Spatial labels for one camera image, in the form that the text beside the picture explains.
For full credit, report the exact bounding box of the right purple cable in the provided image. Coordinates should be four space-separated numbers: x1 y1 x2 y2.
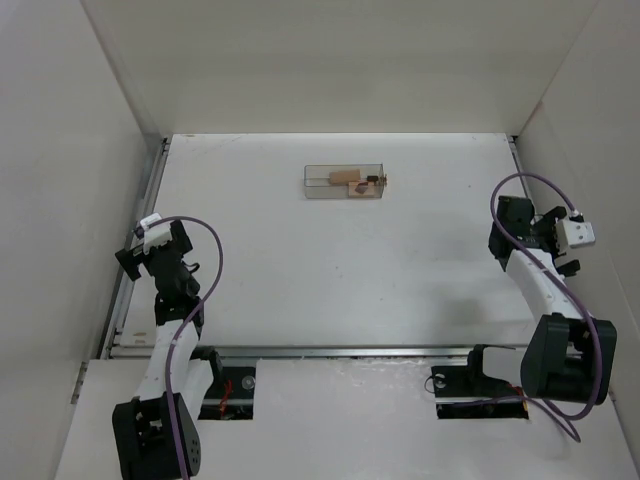
490 172 603 443

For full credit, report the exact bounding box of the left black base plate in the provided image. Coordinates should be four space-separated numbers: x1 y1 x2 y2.
198 366 256 421

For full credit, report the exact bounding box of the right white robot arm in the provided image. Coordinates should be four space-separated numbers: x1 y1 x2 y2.
488 196 617 405

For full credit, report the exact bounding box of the aluminium rail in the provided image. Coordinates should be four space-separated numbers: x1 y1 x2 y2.
93 137 171 360
507 135 531 199
107 344 474 362

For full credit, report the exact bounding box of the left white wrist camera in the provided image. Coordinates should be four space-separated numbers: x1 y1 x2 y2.
135 213 172 254

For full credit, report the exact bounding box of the aluminium front rail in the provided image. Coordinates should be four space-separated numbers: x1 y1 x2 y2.
107 344 474 362

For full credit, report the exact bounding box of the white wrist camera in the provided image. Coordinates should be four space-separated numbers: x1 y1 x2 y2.
135 213 172 254
555 211 596 253

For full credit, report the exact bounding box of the large light wood block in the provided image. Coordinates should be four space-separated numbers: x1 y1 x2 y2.
328 169 361 185

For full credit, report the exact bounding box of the thin wood block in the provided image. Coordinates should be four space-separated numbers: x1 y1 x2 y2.
348 182 379 198

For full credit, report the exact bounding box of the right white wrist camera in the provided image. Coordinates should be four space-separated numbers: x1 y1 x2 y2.
555 211 596 253

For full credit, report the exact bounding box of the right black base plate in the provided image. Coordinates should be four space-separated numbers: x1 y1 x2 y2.
429 365 529 420

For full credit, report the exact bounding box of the aluminium right rail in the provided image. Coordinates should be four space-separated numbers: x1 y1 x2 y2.
507 135 531 199

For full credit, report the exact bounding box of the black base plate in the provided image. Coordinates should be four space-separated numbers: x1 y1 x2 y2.
198 366 256 421
429 365 529 420

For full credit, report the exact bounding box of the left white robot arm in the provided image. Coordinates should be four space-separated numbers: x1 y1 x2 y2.
112 213 217 479

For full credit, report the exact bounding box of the aluminium left rail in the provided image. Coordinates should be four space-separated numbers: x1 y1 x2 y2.
93 137 171 360

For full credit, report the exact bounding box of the clear plastic box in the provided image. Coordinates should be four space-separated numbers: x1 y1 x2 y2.
303 164 387 200

